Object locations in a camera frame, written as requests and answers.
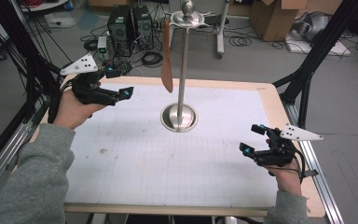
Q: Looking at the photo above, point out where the person's left hand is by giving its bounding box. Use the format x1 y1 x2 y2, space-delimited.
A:
52 79 107 131

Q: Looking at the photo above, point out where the metal utensil stand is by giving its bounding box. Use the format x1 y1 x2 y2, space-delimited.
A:
160 0 213 133

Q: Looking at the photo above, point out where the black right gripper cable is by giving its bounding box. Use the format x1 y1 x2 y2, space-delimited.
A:
268 148 308 185

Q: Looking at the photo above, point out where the orange rice paddle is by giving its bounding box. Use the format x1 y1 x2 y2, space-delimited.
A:
159 20 174 94

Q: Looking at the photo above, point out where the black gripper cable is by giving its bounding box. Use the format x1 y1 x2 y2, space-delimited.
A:
47 78 76 124
268 148 308 185

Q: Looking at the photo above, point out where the large cardboard box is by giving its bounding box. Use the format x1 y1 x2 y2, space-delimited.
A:
249 0 310 43

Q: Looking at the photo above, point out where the grey tape strip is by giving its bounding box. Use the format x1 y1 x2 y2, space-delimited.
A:
303 169 320 179

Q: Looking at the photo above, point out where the black computer tower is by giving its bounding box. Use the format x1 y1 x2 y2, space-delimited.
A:
106 5 135 68
131 5 155 51

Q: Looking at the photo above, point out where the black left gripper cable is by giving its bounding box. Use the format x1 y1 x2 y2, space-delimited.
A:
47 78 76 124

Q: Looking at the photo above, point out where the black metal frame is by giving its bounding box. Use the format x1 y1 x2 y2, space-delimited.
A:
0 0 76 125
272 0 358 133

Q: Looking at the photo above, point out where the white metal stand frame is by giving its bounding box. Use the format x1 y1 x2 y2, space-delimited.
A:
163 0 231 59

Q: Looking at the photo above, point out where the aluminium rail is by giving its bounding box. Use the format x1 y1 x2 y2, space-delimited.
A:
0 99 49 204
280 100 345 224

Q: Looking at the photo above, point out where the white grid mat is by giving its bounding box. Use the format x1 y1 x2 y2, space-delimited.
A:
63 81 280 209

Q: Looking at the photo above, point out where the thin coiled black cable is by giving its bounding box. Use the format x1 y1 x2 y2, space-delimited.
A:
228 35 253 48

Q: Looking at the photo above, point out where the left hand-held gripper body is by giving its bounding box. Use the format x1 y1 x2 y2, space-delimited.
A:
60 52 121 107

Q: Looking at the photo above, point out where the person's right hand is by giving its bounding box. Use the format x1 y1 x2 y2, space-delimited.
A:
265 139 303 198

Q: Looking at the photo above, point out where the grey round appliance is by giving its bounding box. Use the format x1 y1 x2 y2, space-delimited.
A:
293 11 333 43

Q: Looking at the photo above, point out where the small grey power supply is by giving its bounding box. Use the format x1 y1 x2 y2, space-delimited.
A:
96 35 108 61

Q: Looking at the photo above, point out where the white flat board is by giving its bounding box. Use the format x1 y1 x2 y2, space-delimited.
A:
284 32 351 57

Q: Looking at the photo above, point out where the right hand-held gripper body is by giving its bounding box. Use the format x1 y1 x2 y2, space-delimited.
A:
253 122 324 168

